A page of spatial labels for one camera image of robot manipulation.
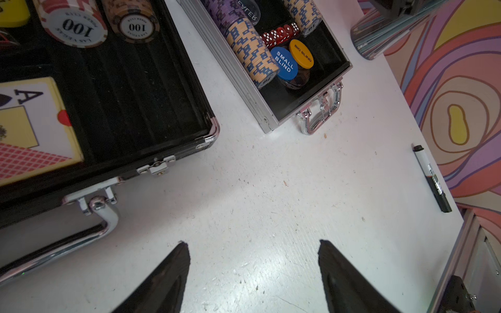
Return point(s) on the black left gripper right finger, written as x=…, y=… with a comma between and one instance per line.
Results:
x=346, y=289

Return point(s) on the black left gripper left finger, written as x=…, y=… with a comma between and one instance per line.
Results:
x=163, y=289

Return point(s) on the black poker set case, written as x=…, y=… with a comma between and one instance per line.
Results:
x=135, y=108

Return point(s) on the silver poker set case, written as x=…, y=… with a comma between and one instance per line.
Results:
x=314, y=95

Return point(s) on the black marker pen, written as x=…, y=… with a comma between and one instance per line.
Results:
x=431, y=178

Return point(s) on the blue small blind button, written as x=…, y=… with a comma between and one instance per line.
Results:
x=288, y=69

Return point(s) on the red dice row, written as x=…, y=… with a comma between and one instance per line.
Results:
x=281, y=35

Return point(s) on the purple tan chip stack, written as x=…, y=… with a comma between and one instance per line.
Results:
x=246, y=43

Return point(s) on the silver pencil cup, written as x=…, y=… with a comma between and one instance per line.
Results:
x=389, y=21

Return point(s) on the brown chip stack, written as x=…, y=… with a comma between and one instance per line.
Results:
x=134, y=21

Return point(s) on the red white chip stack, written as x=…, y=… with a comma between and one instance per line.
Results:
x=76, y=23

